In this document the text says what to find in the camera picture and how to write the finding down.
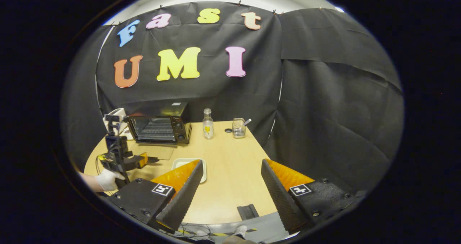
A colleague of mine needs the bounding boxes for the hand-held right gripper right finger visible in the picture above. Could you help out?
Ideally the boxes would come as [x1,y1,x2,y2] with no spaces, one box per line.
[260,158,367,235]

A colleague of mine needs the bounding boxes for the black table clamp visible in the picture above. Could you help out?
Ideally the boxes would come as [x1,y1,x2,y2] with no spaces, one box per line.
[237,204,260,221]

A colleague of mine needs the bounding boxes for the wire utensil holder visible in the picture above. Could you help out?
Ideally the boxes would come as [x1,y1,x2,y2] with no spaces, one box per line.
[232,118,247,139]

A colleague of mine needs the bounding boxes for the black backdrop cloth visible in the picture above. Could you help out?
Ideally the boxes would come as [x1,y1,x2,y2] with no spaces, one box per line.
[59,1,404,194]

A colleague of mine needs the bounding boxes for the white square food plate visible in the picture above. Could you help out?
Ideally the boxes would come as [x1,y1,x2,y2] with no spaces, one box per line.
[171,158,207,184]

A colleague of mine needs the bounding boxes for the black electric oven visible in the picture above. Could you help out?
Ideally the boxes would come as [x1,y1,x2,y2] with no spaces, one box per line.
[127,102,192,161]

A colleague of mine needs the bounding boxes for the clear glass bottle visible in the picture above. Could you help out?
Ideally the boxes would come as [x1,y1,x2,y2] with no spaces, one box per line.
[202,108,214,140]

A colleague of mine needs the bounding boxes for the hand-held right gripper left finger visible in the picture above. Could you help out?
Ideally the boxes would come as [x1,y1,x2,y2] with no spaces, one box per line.
[106,159,205,234]

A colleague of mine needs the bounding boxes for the white toaster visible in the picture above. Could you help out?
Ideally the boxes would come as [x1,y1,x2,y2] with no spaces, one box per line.
[103,108,127,133]

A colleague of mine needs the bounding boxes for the floor cables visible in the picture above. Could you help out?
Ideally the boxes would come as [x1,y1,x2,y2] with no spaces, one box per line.
[176,223,214,238]

